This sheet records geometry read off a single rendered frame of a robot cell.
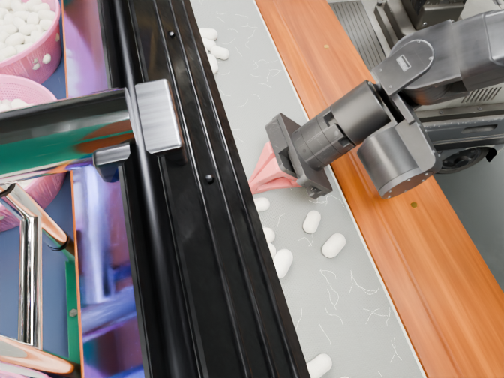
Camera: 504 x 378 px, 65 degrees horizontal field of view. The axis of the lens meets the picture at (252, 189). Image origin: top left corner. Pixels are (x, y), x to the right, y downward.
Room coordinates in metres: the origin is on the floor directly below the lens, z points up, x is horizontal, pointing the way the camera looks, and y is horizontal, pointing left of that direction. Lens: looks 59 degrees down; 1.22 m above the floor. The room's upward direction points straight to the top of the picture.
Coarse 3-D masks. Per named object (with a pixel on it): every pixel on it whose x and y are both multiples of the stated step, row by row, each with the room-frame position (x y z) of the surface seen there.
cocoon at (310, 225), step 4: (312, 212) 0.24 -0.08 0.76; (316, 212) 0.24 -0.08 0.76; (308, 216) 0.23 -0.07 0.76; (312, 216) 0.23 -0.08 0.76; (316, 216) 0.23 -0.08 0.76; (320, 216) 0.23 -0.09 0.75; (308, 220) 0.22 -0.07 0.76; (312, 220) 0.22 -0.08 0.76; (316, 220) 0.23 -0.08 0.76; (304, 224) 0.22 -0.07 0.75; (308, 224) 0.22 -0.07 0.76; (312, 224) 0.22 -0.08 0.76; (316, 224) 0.22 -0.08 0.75; (304, 228) 0.22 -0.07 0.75; (308, 228) 0.22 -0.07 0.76; (312, 228) 0.21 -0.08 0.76; (316, 228) 0.22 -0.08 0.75; (308, 232) 0.21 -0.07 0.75; (312, 232) 0.21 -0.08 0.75
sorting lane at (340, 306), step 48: (192, 0) 0.71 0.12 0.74; (240, 0) 0.71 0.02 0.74; (240, 48) 0.57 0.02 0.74; (240, 96) 0.46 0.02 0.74; (288, 96) 0.46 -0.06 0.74; (240, 144) 0.36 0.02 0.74; (288, 192) 0.28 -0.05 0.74; (336, 192) 0.28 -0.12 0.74; (288, 240) 0.21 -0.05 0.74; (288, 288) 0.14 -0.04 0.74; (336, 288) 0.14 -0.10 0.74; (384, 288) 0.14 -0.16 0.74; (336, 336) 0.09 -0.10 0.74; (384, 336) 0.09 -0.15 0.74
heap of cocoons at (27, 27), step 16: (16, 0) 0.71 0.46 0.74; (32, 0) 0.70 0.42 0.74; (0, 16) 0.66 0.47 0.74; (16, 16) 0.65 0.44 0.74; (32, 16) 0.65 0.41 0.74; (48, 16) 0.66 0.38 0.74; (0, 32) 0.61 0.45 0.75; (16, 32) 0.63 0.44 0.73; (32, 32) 0.61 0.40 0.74; (0, 48) 0.57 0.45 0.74; (16, 48) 0.58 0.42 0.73
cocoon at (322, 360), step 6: (324, 354) 0.07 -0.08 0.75; (312, 360) 0.06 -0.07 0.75; (318, 360) 0.06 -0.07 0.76; (324, 360) 0.06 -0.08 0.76; (330, 360) 0.06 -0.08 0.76; (312, 366) 0.05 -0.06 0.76; (318, 366) 0.05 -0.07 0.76; (324, 366) 0.05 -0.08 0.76; (330, 366) 0.05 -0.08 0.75; (312, 372) 0.05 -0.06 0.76; (318, 372) 0.05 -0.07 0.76; (324, 372) 0.05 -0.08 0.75
